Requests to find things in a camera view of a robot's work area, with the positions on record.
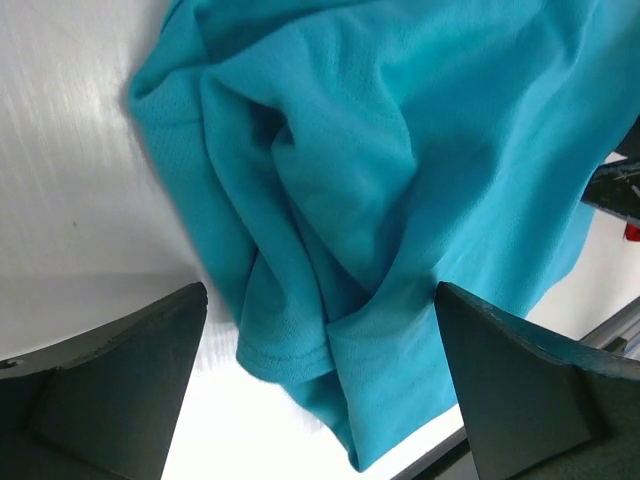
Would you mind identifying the teal t-shirt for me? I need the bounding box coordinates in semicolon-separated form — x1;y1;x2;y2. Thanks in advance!
128;1;639;472

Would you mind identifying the aluminium front rail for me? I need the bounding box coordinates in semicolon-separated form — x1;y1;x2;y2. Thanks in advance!
581;297;640;361

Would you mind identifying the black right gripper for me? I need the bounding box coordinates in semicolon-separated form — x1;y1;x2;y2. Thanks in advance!
581;119;640;225

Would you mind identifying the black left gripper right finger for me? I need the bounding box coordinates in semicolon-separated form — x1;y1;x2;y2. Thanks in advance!
434;282;639;479

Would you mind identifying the folded red t-shirt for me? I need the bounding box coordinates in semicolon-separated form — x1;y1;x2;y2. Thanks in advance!
624;224;640;242

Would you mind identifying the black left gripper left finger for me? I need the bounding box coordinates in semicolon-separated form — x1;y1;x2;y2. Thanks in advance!
1;283;208;479

